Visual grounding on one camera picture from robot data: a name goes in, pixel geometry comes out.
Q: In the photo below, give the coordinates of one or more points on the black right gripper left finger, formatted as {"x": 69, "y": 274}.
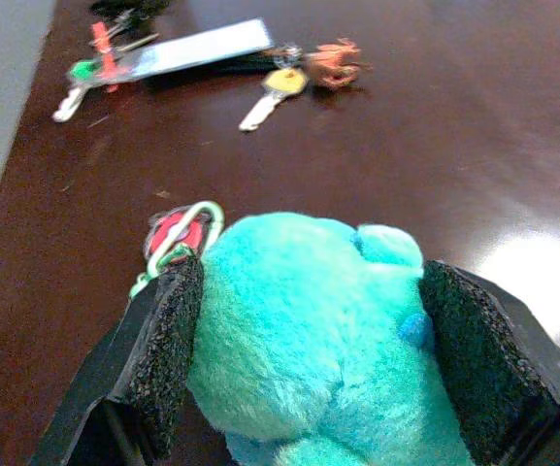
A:
{"x": 158, "y": 349}

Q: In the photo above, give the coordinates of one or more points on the dark wooden table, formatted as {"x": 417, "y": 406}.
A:
{"x": 405, "y": 145}

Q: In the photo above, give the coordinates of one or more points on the green-headed key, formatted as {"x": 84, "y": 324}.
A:
{"x": 68, "y": 104}

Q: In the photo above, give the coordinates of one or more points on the black object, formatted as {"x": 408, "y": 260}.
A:
{"x": 129, "y": 5}

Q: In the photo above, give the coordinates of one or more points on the yellow-headed key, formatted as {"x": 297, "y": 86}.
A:
{"x": 286, "y": 80}

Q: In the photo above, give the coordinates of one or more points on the red-headed key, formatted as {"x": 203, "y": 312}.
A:
{"x": 173, "y": 233}

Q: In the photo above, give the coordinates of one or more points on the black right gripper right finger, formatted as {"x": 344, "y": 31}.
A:
{"x": 493, "y": 349}

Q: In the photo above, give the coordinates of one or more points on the light green carabiner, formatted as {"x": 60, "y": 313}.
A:
{"x": 211, "y": 205}

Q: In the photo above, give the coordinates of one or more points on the silver rectangular key tag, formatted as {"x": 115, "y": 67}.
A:
{"x": 202, "y": 48}

